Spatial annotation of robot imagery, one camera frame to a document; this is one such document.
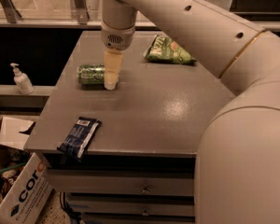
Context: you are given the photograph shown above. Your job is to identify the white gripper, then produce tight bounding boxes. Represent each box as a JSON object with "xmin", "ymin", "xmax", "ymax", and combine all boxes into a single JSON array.
[{"xmin": 101, "ymin": 22, "xmax": 135, "ymax": 90}]

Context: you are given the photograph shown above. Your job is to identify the green soda can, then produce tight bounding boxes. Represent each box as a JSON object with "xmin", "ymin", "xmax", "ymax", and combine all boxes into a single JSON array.
[{"xmin": 77, "ymin": 63, "xmax": 105, "ymax": 85}]

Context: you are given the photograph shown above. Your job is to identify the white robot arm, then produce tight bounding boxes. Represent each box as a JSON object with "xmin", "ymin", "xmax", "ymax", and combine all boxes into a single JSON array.
[{"xmin": 103, "ymin": 0, "xmax": 280, "ymax": 224}]

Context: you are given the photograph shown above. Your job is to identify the green chip bag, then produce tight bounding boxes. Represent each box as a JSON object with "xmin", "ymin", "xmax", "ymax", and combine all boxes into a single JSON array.
[{"xmin": 144, "ymin": 35, "xmax": 196, "ymax": 65}]

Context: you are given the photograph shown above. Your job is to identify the blue snack packet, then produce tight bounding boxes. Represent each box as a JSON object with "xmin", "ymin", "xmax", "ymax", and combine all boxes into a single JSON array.
[{"xmin": 57, "ymin": 117, "xmax": 102, "ymax": 161}]

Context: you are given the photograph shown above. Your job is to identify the white pump bottle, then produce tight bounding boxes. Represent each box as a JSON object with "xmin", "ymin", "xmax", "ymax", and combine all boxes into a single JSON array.
[{"xmin": 10, "ymin": 63, "xmax": 35, "ymax": 95}]

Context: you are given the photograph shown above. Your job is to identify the grey drawer cabinet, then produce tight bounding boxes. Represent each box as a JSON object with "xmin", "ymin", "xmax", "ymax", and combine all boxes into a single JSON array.
[{"xmin": 26, "ymin": 31, "xmax": 233, "ymax": 224}]

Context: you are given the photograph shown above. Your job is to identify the white cardboard box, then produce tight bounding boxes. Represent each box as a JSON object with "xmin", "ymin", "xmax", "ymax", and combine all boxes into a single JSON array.
[{"xmin": 0, "ymin": 116, "xmax": 52, "ymax": 224}]

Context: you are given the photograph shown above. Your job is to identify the metal railing post middle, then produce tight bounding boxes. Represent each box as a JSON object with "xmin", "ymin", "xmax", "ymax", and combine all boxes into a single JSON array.
[{"xmin": 74, "ymin": 0, "xmax": 89, "ymax": 24}]

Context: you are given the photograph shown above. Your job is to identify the metal railing post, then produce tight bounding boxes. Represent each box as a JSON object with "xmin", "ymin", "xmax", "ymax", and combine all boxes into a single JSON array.
[
  {"xmin": 74, "ymin": 0, "xmax": 89, "ymax": 24},
  {"xmin": 0, "ymin": 0, "xmax": 21, "ymax": 23}
]

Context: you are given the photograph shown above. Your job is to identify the metal railing post left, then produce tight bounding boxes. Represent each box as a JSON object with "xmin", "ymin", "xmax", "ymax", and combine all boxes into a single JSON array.
[{"xmin": 0, "ymin": 0, "xmax": 21, "ymax": 23}]

